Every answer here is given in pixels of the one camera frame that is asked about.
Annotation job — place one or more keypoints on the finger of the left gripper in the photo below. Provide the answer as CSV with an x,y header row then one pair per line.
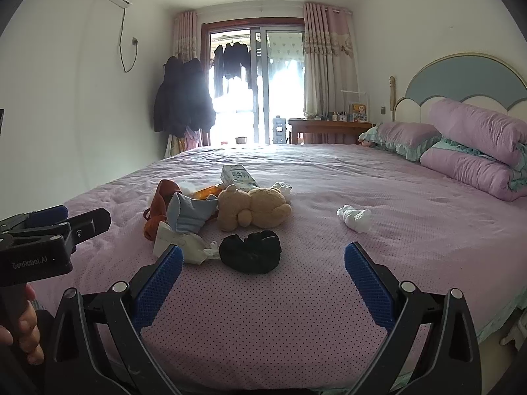
x,y
50,216
85,226

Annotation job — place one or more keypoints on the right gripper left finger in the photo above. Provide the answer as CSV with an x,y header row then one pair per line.
x,y
96,345

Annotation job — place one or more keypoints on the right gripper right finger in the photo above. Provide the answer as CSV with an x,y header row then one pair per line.
x,y
449,362

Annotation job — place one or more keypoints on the blue grey face mask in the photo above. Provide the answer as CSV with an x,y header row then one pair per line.
x,y
187,215

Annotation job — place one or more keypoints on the white paper tissue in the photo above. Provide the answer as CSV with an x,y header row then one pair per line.
x,y
194,249

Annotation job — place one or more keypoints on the white sock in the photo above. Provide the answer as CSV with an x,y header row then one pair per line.
x,y
358,220

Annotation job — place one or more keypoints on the white milk carton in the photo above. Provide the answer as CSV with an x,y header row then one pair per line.
x,y
237,175

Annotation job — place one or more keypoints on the black cloth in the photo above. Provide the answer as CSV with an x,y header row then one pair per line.
x,y
258,254

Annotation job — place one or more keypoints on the tan teddy bear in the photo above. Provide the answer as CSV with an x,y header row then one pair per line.
x,y
262,207

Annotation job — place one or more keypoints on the white fluffy ball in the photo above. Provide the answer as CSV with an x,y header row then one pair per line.
x,y
283,188

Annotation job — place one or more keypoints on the person left hand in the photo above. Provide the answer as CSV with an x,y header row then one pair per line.
x,y
28,331

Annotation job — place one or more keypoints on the round bed purple sheet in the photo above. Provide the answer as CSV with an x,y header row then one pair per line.
x,y
304,325

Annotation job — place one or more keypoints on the dark hanging coats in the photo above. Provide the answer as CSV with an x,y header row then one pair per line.
x,y
182,100

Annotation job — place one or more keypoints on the purple folded quilt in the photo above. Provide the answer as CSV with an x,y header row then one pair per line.
x,y
478,147

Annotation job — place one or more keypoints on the purple pillow green frill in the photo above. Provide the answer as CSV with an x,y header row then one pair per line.
x,y
409,140

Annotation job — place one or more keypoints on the pink left curtain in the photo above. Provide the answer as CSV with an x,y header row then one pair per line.
x,y
184,45

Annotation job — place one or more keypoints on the pink curtain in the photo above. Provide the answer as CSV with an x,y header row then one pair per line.
x,y
184,45
332,81

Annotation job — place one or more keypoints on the wooden desk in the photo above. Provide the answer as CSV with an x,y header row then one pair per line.
x,y
325,127

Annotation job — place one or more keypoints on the blue white headboard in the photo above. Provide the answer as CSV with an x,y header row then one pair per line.
x,y
461,77

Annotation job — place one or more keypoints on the pink right curtain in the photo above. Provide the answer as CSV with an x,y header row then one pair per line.
x,y
332,81

